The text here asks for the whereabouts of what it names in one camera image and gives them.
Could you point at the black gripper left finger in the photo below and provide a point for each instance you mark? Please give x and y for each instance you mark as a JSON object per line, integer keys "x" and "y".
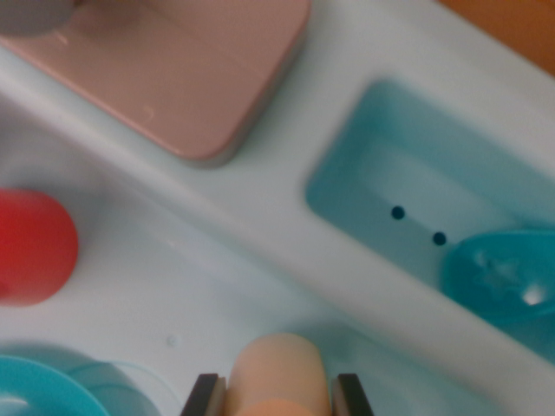
{"x": 204, "y": 398}

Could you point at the light blue toy sink unit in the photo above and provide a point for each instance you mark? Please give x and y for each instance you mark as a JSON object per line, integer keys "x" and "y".
{"x": 260, "y": 216}

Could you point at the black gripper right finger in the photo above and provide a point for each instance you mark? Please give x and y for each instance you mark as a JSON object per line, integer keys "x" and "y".
{"x": 353, "y": 398}

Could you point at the teal slotted spoon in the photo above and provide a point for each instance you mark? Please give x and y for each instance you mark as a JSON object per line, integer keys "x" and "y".
{"x": 477, "y": 268}

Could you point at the teal toy plate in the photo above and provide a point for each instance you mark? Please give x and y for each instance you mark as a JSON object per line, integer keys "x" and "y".
{"x": 43, "y": 390}

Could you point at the grey toy faucet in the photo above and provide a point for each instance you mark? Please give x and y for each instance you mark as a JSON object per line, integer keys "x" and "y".
{"x": 173, "y": 86}

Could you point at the cream detergent bottle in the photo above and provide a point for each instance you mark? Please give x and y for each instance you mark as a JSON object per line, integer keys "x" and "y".
{"x": 277, "y": 372}

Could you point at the red toy tumbler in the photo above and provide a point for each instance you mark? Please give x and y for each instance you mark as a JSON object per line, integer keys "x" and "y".
{"x": 30, "y": 247}

